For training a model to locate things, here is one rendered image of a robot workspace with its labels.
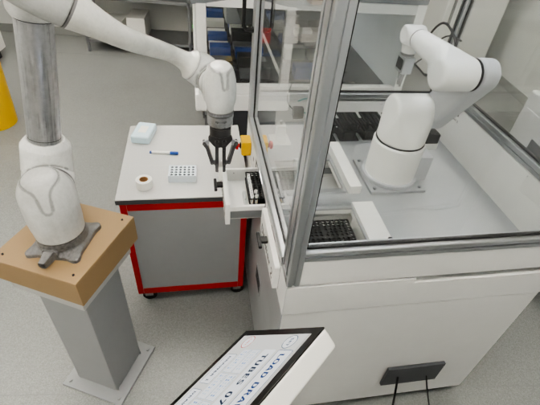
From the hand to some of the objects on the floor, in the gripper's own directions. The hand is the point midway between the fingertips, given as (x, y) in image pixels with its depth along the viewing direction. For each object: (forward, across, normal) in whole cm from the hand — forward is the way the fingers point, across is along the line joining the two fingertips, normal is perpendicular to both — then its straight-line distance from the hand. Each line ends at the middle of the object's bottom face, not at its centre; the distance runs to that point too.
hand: (220, 171), depth 150 cm
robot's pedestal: (+99, -54, -20) cm, 115 cm away
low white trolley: (+99, -15, +44) cm, 110 cm away
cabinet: (+99, +64, -2) cm, 118 cm away
